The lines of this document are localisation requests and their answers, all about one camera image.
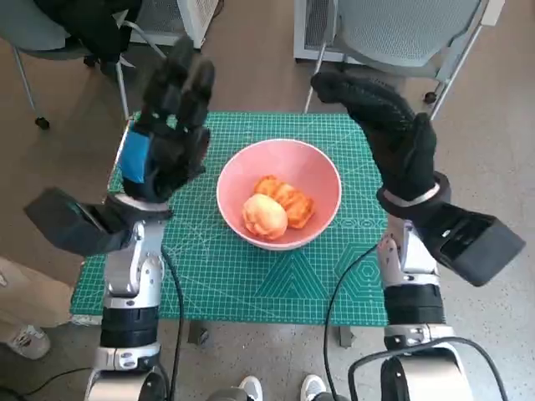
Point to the pink bowl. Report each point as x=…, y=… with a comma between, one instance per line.
x=276, y=163

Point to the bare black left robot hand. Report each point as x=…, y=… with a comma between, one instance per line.
x=171, y=146

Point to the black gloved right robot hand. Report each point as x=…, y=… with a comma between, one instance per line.
x=401, y=150

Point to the black jacket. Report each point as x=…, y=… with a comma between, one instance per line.
x=92, y=25

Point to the rectangular orange toy bread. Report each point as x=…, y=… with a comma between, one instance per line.
x=299, y=209

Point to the dark table leg bracket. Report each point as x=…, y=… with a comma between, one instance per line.
x=197, y=333
x=347, y=336

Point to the round toy bread bun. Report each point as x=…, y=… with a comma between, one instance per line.
x=265, y=217

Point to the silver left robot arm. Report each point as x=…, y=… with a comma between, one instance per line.
x=129, y=275

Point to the white cabinet with mesh panel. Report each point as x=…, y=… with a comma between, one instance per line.
x=167, y=16
x=309, y=25

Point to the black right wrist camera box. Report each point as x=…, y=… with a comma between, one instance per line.
x=480, y=246

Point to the white shoe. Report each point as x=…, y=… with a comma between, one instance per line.
x=251, y=388
x=312, y=388

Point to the green cutting mat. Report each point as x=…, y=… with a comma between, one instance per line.
x=234, y=284

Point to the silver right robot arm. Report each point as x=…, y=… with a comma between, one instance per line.
x=411, y=301

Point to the person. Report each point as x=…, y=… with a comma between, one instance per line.
x=25, y=292

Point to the teal seat chair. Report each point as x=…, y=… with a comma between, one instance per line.
x=25, y=29

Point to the grey mesh chair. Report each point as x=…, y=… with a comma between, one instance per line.
x=397, y=29

